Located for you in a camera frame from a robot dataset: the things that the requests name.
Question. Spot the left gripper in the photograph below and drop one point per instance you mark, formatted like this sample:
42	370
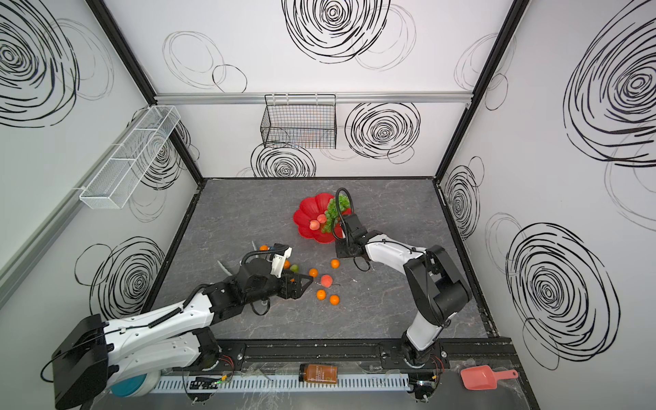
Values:
295	290

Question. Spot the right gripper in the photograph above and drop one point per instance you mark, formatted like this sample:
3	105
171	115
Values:
340	248

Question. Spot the green-tipped metal tongs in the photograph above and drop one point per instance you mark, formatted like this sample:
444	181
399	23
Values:
231	255

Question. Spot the black wire basket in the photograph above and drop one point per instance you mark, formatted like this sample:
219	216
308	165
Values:
302	120

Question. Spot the white cable duct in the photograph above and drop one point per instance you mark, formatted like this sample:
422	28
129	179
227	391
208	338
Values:
281	383

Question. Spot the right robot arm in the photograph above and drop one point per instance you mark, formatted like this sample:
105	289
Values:
438	288

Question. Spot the white wire shelf basket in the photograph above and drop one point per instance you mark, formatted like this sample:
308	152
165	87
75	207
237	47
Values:
143	157

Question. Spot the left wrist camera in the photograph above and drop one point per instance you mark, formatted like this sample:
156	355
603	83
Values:
280	256

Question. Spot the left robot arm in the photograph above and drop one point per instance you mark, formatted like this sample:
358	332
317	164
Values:
100	353

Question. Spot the pink plastic scoop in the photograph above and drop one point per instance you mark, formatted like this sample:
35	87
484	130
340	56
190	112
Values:
483	378

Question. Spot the green grape bunch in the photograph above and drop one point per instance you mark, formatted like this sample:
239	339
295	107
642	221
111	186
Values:
331	212

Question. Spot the teal lidded container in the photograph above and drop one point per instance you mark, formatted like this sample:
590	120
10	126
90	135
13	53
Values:
136	386

